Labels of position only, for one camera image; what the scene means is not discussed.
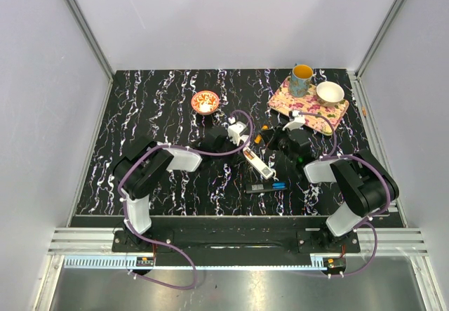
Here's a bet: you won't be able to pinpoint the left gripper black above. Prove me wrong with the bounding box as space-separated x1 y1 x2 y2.
212 135 246 167

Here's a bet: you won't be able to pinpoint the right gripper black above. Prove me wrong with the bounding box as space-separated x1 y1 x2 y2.
259 122 296 164

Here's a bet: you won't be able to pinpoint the orange handled screwdriver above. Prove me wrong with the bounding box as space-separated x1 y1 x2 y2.
254 125 269 145

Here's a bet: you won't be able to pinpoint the white remote orange batteries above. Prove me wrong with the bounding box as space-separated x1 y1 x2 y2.
243 147 275 180

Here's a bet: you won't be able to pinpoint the black remote blue batteries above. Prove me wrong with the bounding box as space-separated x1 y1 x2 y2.
245 181 287 194

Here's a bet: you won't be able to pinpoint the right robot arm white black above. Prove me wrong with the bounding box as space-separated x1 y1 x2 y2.
260 126 399 252

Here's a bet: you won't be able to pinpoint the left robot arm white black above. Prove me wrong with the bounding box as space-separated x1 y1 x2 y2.
113 121 254 252

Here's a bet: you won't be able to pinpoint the floral tray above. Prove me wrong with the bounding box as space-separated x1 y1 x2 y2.
268 76 349 129

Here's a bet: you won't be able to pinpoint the orange patterned small bowl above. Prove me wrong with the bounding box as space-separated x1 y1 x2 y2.
191 91 220 115

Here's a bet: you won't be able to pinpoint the blue mug yellow inside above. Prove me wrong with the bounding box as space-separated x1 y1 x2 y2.
288 65 314 98

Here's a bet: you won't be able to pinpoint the cream white bowl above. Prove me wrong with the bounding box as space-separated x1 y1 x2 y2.
316 81 344 107

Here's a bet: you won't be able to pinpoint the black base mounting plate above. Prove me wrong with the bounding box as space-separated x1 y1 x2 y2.
112 216 361 267

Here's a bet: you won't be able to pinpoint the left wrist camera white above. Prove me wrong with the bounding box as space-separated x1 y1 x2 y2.
227 117 249 146

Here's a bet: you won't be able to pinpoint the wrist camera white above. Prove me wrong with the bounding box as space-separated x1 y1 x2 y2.
282 110 305 131
227 117 249 146

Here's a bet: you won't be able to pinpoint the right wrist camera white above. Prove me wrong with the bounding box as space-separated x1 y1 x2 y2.
282 110 305 131

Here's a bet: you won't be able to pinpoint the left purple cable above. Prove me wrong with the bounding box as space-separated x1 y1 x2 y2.
117 110 254 290

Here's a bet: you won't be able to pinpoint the purple cable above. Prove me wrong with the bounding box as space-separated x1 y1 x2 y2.
117 110 254 290
297 111 391 279

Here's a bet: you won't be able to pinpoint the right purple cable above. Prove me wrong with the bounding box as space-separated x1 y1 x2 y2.
297 111 391 279

